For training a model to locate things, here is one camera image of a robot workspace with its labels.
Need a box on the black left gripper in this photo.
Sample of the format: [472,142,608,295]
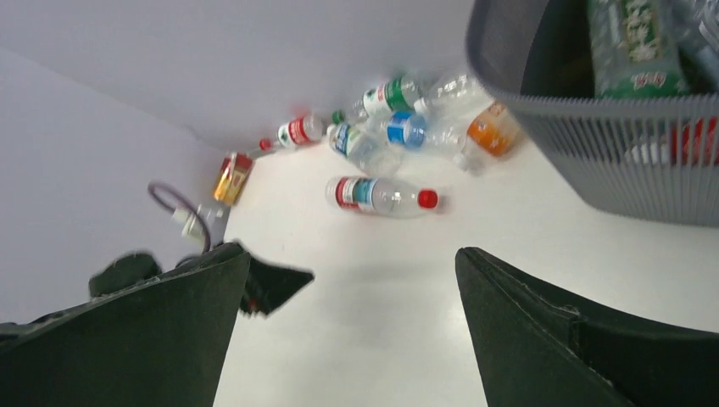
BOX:
[88,252,315,316]

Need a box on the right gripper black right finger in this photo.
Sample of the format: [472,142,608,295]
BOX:
[455,248,718,406]

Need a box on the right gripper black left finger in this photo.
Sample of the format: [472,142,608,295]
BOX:
[1,243,251,406]

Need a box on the amber tea bottle red label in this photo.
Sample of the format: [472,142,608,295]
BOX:
[213,153,254,206]

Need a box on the red label bottle blue picture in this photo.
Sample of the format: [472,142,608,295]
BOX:
[325,176,440,219]

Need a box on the red cap bottle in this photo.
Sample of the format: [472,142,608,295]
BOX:
[259,114,327,152]

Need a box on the crushed bottle white blue label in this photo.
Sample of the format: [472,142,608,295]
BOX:
[326,123,402,176]

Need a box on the clear bottle blue label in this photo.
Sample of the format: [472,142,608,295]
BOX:
[372,111,467,159]

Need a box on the orange juice bottle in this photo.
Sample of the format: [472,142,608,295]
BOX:
[466,101,524,160]

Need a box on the green tea label bottle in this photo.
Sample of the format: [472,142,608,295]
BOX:
[587,0,688,99]

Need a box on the red label Nongfu water bottle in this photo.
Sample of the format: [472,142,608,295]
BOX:
[668,116,718,166]

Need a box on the grey mesh waste bin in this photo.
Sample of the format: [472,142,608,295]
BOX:
[465,1,718,226]

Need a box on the crushed clear bottle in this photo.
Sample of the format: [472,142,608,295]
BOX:
[414,68,491,115]

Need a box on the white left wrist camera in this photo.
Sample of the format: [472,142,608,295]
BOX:
[171,203,230,248]

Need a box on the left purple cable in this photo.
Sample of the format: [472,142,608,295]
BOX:
[148,181,212,254]

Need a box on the green cap bottle at wall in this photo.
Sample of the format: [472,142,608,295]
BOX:
[331,74,425,124]

